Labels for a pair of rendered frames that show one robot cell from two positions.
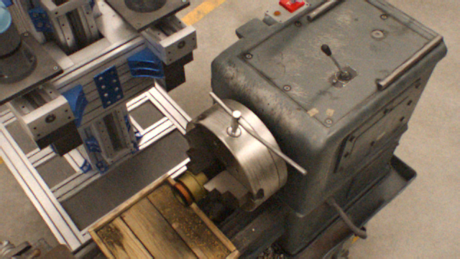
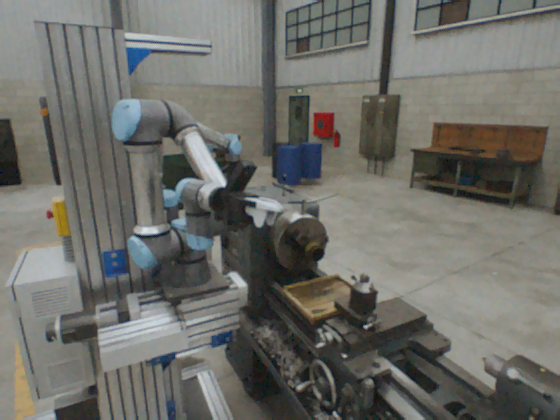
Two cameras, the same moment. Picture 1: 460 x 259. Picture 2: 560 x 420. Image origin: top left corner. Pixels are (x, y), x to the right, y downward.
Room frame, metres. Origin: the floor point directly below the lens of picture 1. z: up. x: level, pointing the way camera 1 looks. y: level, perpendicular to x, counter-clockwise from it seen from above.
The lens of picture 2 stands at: (0.47, 1.80, 1.79)
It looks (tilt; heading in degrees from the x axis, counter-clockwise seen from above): 17 degrees down; 283
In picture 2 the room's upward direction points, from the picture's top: straight up
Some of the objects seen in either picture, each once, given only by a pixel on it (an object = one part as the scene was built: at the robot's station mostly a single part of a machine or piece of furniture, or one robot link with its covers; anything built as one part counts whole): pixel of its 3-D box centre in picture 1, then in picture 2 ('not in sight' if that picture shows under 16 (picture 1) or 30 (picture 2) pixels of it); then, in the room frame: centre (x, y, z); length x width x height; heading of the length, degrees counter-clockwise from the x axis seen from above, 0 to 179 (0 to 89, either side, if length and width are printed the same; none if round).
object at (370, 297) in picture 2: not in sight; (363, 298); (0.44, 0.52, 1.07); 0.07 x 0.07 x 0.10; 41
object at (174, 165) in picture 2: not in sight; (185, 180); (3.77, -4.32, 0.43); 1.34 x 0.94 x 0.85; 150
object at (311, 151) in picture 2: not in sight; (310, 160); (1.82, -7.45, 0.44); 0.59 x 0.59 x 0.88
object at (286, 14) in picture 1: (286, 14); not in sight; (1.23, -0.18, 1.23); 0.13 x 0.08 x 0.05; 131
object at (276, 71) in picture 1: (320, 88); (264, 224); (1.06, -0.29, 1.06); 0.59 x 0.48 x 0.39; 131
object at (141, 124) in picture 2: not in sight; (148, 187); (1.14, 0.80, 1.54); 0.15 x 0.12 x 0.55; 61
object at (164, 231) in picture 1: (163, 242); (326, 296); (0.60, 0.21, 0.89); 0.36 x 0.30 x 0.04; 41
